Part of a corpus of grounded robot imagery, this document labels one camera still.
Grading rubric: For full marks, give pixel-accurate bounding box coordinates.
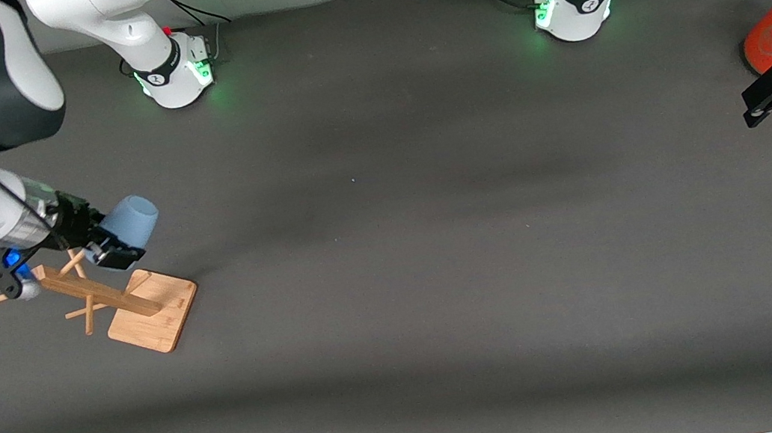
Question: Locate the light blue cup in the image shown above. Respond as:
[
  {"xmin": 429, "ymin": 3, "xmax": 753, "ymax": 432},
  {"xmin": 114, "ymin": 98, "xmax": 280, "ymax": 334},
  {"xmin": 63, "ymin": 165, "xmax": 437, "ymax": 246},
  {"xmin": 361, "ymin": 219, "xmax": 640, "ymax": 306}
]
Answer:
[{"xmin": 97, "ymin": 192, "xmax": 165, "ymax": 256}]

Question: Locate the wooden cup rack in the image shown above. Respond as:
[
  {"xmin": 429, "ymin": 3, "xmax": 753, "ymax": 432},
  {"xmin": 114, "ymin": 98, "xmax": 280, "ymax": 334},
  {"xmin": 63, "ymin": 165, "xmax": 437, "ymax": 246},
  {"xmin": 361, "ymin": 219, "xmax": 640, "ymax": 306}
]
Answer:
[{"xmin": 0, "ymin": 233, "xmax": 206, "ymax": 377}]

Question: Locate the dark grey table mat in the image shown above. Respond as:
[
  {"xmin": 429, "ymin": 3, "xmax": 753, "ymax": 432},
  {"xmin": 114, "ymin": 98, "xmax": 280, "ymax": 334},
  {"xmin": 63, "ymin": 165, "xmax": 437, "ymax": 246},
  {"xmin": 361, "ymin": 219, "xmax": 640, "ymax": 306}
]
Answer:
[{"xmin": 0, "ymin": 0, "xmax": 772, "ymax": 433}]

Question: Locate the black right arm base cable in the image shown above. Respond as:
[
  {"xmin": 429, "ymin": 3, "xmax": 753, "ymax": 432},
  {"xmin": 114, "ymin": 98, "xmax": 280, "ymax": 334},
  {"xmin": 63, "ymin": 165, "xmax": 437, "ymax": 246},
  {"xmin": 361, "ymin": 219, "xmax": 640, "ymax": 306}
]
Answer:
[{"xmin": 159, "ymin": 0, "xmax": 233, "ymax": 34}]

